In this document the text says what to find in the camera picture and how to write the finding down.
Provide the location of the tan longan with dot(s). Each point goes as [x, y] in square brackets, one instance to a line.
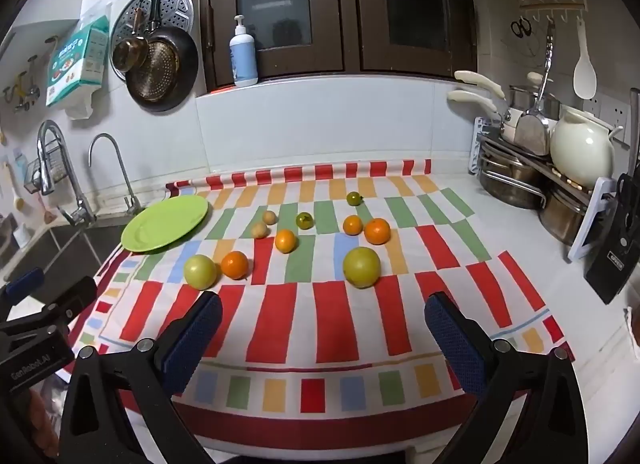
[258, 230]
[270, 217]

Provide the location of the metal spatula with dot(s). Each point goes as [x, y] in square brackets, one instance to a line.
[532, 133]

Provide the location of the white rice paddle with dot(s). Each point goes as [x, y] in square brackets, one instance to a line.
[584, 73]

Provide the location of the black frying pan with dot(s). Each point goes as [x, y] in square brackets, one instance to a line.
[187, 61]

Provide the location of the stainless steel pot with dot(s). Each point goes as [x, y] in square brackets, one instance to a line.
[510, 178]
[525, 98]
[565, 216]

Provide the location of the green and white package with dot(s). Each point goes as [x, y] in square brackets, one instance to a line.
[75, 61]

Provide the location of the round metal steamer plate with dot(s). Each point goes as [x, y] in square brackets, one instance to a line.
[175, 6]

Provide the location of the black knife block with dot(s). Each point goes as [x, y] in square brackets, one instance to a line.
[617, 249]

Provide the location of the yellow-green apple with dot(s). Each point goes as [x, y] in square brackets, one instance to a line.
[200, 271]
[361, 267]

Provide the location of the white dish rack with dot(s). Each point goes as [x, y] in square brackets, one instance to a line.
[592, 224]

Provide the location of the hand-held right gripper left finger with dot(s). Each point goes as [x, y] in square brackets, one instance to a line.
[195, 339]

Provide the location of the dark brown window frame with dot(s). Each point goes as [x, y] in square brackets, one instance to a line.
[345, 8]

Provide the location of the chrome gooseneck faucet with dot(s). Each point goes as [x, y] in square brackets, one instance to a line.
[125, 178]

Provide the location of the chrome pull-down faucet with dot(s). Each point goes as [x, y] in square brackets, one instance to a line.
[50, 158]

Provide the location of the white hook rail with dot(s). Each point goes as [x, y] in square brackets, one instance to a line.
[552, 6]

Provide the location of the small copper saucepan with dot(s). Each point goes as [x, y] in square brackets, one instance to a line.
[129, 54]

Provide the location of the green plate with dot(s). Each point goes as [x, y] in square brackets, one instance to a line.
[165, 224]

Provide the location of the stainless steel sink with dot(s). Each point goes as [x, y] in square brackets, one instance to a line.
[55, 249]

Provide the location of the black scissors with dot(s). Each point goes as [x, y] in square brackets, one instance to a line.
[521, 27]

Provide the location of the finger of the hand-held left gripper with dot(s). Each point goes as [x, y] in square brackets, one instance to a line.
[75, 294]
[25, 280]

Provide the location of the large orange mandarin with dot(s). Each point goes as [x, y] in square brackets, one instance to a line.
[234, 265]
[377, 231]

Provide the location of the gold perforated colander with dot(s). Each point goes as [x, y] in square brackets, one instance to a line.
[159, 67]

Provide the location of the white pump bottle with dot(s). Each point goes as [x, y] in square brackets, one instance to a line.
[243, 61]

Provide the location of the small orange mandarin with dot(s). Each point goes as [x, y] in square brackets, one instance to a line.
[352, 225]
[286, 241]

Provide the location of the striped tablecloth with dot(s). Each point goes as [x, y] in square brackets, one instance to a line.
[330, 324]

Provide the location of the white ceramic pot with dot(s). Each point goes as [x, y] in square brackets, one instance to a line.
[582, 148]

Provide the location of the wall outlet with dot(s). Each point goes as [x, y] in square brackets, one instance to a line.
[616, 111]

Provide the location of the yellow wall hooks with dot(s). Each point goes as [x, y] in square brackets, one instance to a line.
[22, 86]

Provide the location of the small white cup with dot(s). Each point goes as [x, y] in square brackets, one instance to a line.
[22, 236]

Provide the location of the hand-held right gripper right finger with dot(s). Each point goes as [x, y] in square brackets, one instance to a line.
[455, 339]

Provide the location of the green cherry tomato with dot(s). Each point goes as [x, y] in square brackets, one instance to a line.
[304, 220]
[354, 198]

